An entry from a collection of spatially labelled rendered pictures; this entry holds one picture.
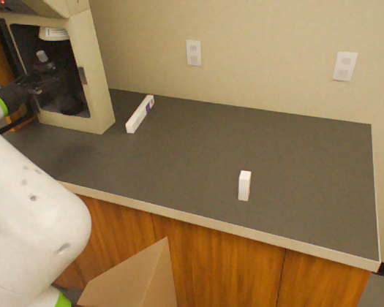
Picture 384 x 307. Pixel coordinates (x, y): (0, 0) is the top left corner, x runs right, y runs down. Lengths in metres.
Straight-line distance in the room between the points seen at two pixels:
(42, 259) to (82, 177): 0.73
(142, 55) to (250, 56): 0.53
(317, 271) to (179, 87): 1.03
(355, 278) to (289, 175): 0.36
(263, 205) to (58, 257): 0.68
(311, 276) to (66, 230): 0.81
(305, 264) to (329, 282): 0.09
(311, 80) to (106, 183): 0.92
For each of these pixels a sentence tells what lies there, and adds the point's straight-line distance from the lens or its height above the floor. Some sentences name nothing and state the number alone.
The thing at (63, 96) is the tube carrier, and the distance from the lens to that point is 1.43.
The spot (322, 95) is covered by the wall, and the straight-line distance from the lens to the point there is 1.54.
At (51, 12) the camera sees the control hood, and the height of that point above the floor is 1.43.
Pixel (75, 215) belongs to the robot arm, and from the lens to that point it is 0.55.
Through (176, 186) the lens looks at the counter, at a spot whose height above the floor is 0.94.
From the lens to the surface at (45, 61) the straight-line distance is 1.38.
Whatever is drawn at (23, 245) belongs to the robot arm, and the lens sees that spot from 0.55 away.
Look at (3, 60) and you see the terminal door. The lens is 1.51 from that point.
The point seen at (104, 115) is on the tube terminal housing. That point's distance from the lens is 1.46.
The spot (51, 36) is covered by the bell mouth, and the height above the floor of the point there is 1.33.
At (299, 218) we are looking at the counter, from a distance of 1.06.
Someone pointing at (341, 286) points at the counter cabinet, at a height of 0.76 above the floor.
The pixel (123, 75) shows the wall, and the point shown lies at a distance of 1.82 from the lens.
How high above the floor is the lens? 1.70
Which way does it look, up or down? 36 degrees down
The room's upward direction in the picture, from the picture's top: 3 degrees counter-clockwise
